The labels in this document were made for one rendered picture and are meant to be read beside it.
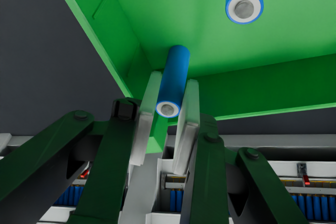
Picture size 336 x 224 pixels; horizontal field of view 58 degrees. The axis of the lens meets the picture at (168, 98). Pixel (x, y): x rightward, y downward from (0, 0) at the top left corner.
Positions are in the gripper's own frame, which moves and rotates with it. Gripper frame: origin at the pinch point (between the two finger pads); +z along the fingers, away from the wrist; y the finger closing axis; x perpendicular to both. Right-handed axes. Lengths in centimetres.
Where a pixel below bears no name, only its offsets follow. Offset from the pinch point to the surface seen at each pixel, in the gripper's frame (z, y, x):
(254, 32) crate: 7.0, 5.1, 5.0
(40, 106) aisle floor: 85, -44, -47
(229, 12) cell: -0.5, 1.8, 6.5
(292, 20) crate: 6.3, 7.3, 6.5
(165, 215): 55, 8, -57
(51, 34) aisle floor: 70, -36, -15
